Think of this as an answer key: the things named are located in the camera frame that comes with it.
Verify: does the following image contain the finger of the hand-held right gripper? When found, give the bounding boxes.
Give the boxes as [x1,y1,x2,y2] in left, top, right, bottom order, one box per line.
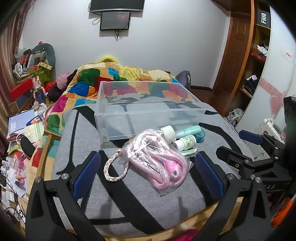
[216,146,256,169]
[239,130,286,151]

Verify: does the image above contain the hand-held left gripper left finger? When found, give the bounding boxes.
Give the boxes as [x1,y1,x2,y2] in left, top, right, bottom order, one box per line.
[26,151,103,241]

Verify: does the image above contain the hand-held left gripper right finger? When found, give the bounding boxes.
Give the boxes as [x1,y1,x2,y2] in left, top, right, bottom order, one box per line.
[192,151,271,241]

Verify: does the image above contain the pink rope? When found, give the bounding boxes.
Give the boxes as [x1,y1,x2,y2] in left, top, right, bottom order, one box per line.
[120,127,193,197]

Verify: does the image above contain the clear plastic storage box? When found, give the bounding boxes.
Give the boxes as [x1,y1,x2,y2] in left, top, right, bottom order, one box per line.
[94,81,206,144]

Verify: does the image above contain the white plastic device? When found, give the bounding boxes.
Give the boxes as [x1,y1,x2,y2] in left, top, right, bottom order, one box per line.
[259,118,286,143]

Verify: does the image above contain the small sachet packet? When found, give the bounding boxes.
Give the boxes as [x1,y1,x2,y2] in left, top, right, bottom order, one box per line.
[179,148,199,156]

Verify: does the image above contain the white bottle green label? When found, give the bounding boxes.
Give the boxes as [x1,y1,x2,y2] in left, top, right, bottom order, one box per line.
[172,135,197,151]

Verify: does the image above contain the orange cloth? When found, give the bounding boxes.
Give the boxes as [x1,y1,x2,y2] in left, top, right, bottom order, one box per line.
[271,192,296,229]

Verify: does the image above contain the grey black patterned blanket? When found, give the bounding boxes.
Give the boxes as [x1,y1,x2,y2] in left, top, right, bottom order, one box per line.
[50,102,255,235]

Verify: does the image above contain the teal plastic bottle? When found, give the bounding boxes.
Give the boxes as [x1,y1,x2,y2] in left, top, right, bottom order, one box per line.
[174,126,201,139]

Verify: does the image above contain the black folded clothes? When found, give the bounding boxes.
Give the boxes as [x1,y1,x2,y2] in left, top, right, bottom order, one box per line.
[245,74,259,93]

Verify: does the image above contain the white bandage roll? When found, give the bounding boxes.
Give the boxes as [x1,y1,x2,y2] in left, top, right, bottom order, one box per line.
[160,125,176,138]

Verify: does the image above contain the pink cloth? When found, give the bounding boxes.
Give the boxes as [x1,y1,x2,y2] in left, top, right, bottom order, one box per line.
[170,228,203,241]

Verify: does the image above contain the white wardrobe door pink hearts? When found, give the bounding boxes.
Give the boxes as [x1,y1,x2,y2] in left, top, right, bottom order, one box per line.
[235,0,296,160]

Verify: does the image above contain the pale green notebook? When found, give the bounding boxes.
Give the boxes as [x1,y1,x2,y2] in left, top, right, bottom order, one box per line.
[24,122,45,142]

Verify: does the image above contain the wooden wardrobe shelves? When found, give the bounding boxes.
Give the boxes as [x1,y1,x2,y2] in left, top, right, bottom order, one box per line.
[239,23,271,99]

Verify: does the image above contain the brown wooden door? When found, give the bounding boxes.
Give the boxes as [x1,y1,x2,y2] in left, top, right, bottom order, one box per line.
[212,0,258,117]

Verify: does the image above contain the blue white paper booklet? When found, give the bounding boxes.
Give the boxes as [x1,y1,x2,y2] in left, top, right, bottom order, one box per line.
[8,109,36,138]

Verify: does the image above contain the dark grey backpack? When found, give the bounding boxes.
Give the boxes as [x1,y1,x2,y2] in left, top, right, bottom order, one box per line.
[175,70,191,90]

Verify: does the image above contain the red white sticker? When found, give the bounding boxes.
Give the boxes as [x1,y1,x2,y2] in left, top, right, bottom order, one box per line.
[280,48,293,62]

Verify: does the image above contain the dark clothes pile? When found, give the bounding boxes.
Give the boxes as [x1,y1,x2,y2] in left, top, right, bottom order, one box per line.
[45,81,68,102]

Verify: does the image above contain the colourful patchwork blanket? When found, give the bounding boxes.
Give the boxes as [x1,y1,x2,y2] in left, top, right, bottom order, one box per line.
[31,62,196,181]

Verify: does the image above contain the pink knit hat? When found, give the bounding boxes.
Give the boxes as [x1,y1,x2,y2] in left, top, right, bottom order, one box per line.
[56,71,73,90]

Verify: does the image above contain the pink rabbit toy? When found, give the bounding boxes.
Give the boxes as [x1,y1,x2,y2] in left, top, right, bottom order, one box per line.
[32,76,48,103]

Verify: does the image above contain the red box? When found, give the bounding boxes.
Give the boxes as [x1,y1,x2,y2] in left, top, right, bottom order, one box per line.
[11,77,34,100]

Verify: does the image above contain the green box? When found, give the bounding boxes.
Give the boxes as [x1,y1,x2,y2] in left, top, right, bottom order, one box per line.
[14,66,53,84]

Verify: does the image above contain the black printed box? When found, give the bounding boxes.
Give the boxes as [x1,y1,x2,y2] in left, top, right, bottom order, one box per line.
[256,9,271,29]

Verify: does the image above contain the yellow pillow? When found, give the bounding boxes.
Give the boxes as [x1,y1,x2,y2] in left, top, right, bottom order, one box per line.
[97,54,119,63]

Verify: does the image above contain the grey neck pillow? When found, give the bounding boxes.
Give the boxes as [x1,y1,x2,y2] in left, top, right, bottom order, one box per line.
[31,43,56,70]

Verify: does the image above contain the brown curtain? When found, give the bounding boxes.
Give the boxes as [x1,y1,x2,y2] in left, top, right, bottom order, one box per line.
[0,0,37,118]

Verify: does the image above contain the pink white braided cord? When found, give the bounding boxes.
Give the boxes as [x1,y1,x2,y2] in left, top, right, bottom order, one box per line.
[104,148,130,181]

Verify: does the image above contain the wooden bed frame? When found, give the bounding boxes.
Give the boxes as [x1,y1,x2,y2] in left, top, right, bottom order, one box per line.
[35,130,62,181]

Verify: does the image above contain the small black wall screen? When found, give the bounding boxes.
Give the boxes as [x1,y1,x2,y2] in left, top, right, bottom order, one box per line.
[100,11,131,31]

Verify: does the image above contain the black wall television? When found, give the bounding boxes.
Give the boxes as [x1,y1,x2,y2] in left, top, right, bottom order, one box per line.
[90,0,145,13]

